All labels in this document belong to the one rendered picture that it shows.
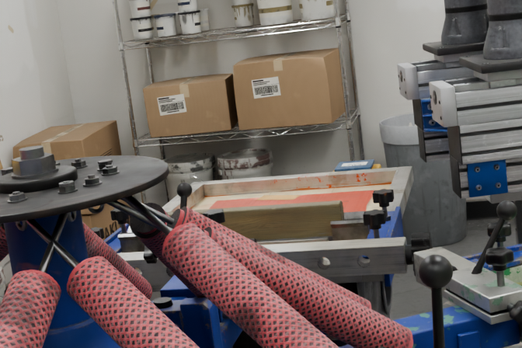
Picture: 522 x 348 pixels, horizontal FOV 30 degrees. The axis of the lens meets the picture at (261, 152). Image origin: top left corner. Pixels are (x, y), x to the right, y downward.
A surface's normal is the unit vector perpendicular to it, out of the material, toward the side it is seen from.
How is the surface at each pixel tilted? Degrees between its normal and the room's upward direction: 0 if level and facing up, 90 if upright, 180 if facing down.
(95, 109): 90
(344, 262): 90
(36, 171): 90
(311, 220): 90
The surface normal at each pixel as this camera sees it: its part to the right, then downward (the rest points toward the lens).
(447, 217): 0.34, 0.18
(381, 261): -0.22, 0.20
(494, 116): 0.01, 0.18
